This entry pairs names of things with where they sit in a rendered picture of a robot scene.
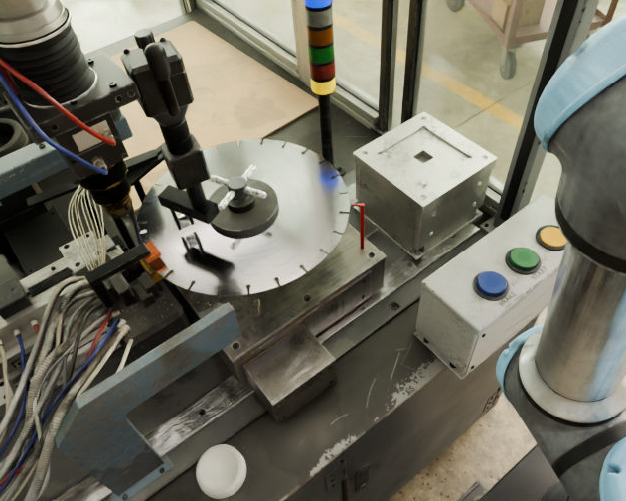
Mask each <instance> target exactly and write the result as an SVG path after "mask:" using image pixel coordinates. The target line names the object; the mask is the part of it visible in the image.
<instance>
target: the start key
mask: <svg viewBox="0 0 626 501"><path fill-rule="evenodd" d="M509 261H510V264H511V265H512V266H513V267H515V268H516V269H519V270H523V271H529V270H533V269H535V268H536V267H537V264H538V262H539V258H538V255H537V254H536V253H535V252H534V251H533V250H531V249H528V248H523V247H520V248H515V249H514V250H512V251H511V254H510V257H509Z"/></svg>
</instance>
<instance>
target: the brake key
mask: <svg viewBox="0 0 626 501"><path fill-rule="evenodd" d="M477 287H478V289H479V290H480V291H481V292H482V293H483V294H485V295H487V296H492V297H495V296H500V295H502V294H503V293H504V292H505V289H506V287H507V282H506V279H505V278H504V277H503V276H502V275H501V274H500V273H498V272H495V271H486V272H483V273H481V274H480V275H479V277H478V280H477Z"/></svg>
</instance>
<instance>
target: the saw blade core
mask: <svg viewBox="0 0 626 501"><path fill-rule="evenodd" d="M261 141H262V139H246V140H240V141H239V145H240V146H237V141H232V142H227V143H223V144H219V145H215V146H216V149H217V150H218V151H216V150H215V148H214V146H212V147H209V148H206V149H204V150H203V152H204V156H205V159H206V163H207V166H208V170H209V173H210V176H212V175H215V176H218V177H221V178H224V179H227V180H229V179H230V178H232V177H235V176H240V177H241V176H242V175H243V174H244V173H245V172H246V170H247V169H248V168H249V167H250V166H251V165H255V166H256V170H255V171H254V173H253V174H252V175H251V176H250V177H249V179H255V180H260V181H262V182H265V183H267V184H268V185H270V186H271V187H272V188H273V189H274V191H275V192H276V194H277V198H278V211H277V214H276V216H275V217H274V219H273V220H272V221H271V222H270V223H269V224H268V225H267V226H265V227H264V228H262V229H260V230H258V231H256V232H253V233H250V234H245V235H231V234H226V233H223V232H221V231H219V230H217V229H216V228H215V227H214V226H213V225H212V224H211V223H209V224H206V223H203V222H201V221H198V220H196V219H193V220H194V224H193V225H191V223H190V226H189V227H187V228H182V227H181V228H182V230H180V231H179V230H178V228H177V226H176V224H175V222H174V219H173V217H172V214H171V212H170V209H168V208H166V207H163V206H161V204H160V201H159V199H158V195H159V194H160V193H161V192H162V191H163V190H164V189H165V188H166V187H167V186H168V185H171V186H173V187H176V188H177V186H176V184H175V182H174V180H173V179H172V177H171V175H170V172H169V170H168V171H167V172H166V173H164V174H163V175H162V176H161V177H160V178H159V179H158V180H157V181H156V182H155V185H153V186H152V187H151V189H150V190H149V192H148V193H147V195H146V196H145V198H144V200H143V202H142V203H146V204H141V207H140V209H139V213H138V217H137V223H139V224H138V226H139V228H140V230H141V231H142V230H146V231H147V232H146V233H142V234H140V236H141V239H142V242H144V243H145V244H147V243H149V242H150V241H152V242H153V243H154V245H155V246H156V247H157V249H158V250H159V251H160V252H161V254H162V255H161V256H160V257H158V258H156V259H154V260H153V261H151V262H149V263H148V264H149V265H150V266H151V267H152V268H153V270H154V271H156V272H157V273H158V274H159V275H160V276H161V277H163V278H164V279H166V280H167V281H169V282H170V283H172V284H174V285H176V286H178V287H180V288H183V289H185V290H189V288H190V287H191V285H192V282H196V283H195V284H193V286H192V287H191V289H190V291H192V292H195V293H199V294H204V295H210V296H217V295H218V292H219V290H218V288H219V287H221V288H222V289H221V290H220V293H219V296H221V297H235V296H246V295H248V292H247V288H246V287H247V286H250V288H249V292H250V295H253V294H258V293H262V292H266V291H269V290H273V289H276V288H279V286H278V284H277V282H276V281H275V279H276V278H278V282H279V284H280V286H284V285H286V284H288V283H291V282H293V281H295V280H297V279H298V278H300V277H302V276H304V275H305V274H306V272H305V271H304V270H303V269H302V268H300V266H303V267H304V269H305V270H306V271H307V272H310V271H311V270H313V269H314V268H315V267H317V266H318V265H319V264H320V263H321V262H322V261H323V260H325V259H326V258H327V257H328V254H330V253H331V252H332V251H333V250H334V248H335V247H336V246H337V244H338V243H339V241H340V239H341V238H342V236H343V235H341V234H344V231H345V229H346V227H347V224H348V220H349V214H344V213H350V199H349V194H346V193H348V190H347V187H346V185H345V182H344V180H343V179H342V177H341V175H340V174H339V172H338V171H337V170H336V169H335V168H334V167H333V166H332V165H331V164H330V163H329V162H328V161H326V159H324V158H323V157H322V156H320V155H319V154H317V153H315V152H313V151H311V150H309V149H308V150H307V148H305V147H302V146H299V145H296V144H293V143H289V142H287V143H286V142H285V141H279V140H271V139H263V142H262V145H260V144H261ZM285 143H286V144H285ZM284 144H285V147H284V148H282V147H283V146H284ZM306 150H307V151H306ZM305 151H306V152H305ZM304 152H305V154H302V153H304ZM324 161H325V162H324ZM320 163H322V164H321V165H319V164H320ZM339 175H340V176H339ZM336 176H337V177H336ZM332 177H335V178H333V179H332ZM156 185H158V186H156ZM159 186H162V187H159ZM202 186H203V189H204V192H205V195H206V198H207V199H208V200H209V198H210V196H211V195H212V194H213V193H214V192H215V191H216V190H217V189H218V188H219V187H221V186H223V185H221V184H218V183H214V182H211V180H210V179H209V180H207V181H204V182H202ZM338 194H342V195H338ZM149 203H152V204H150V205H149ZM340 212H342V214H339V213H340ZM144 222H146V223H144ZM333 232H337V233H339V234H337V233H336V234H334V233H333ZM146 240H149V241H148V242H145V241H146ZM320 250H322V251H324V252H325V253H324V252H320ZM326 253H327V254H326ZM171 271H173V273H172V274H170V272H171ZM169 274H170V275H169ZM168 275H169V276H168ZM167 276H168V277H167ZM166 277H167V278H166Z"/></svg>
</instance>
